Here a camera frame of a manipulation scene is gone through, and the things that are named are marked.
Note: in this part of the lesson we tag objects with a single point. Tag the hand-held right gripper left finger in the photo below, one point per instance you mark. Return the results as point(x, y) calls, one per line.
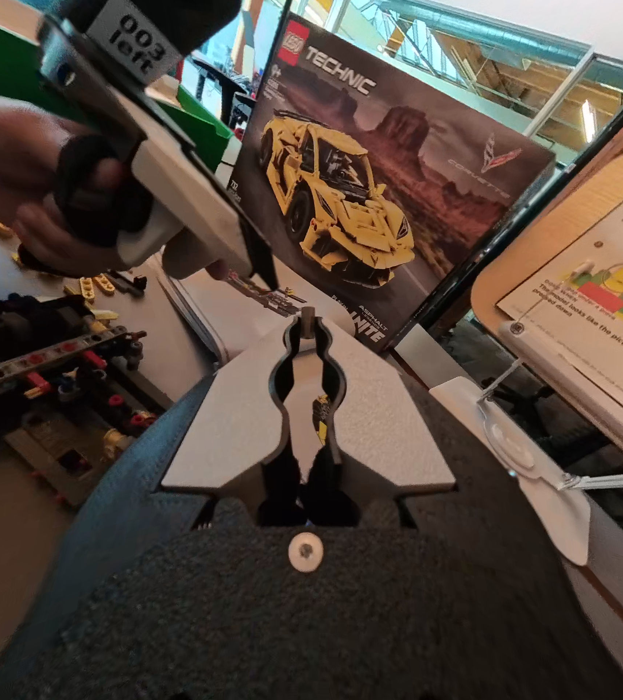
point(224, 432)

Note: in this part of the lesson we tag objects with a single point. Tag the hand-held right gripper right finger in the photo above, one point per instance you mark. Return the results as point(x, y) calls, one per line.
point(393, 432)

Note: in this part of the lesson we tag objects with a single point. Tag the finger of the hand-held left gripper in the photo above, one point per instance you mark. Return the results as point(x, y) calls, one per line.
point(196, 202)

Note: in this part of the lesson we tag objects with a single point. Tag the grey lego connector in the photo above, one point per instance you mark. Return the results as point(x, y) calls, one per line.
point(309, 322)

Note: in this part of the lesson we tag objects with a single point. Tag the lego car chassis assembly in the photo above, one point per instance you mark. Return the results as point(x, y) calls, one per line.
point(43, 350)

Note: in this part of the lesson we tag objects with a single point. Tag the open lego instruction booklet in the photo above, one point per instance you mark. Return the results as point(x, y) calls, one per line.
point(207, 306)

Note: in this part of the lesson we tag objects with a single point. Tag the lego set box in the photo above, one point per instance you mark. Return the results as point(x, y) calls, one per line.
point(426, 164)

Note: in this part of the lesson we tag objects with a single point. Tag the printed instruction sheet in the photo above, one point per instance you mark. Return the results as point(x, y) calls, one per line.
point(590, 328)

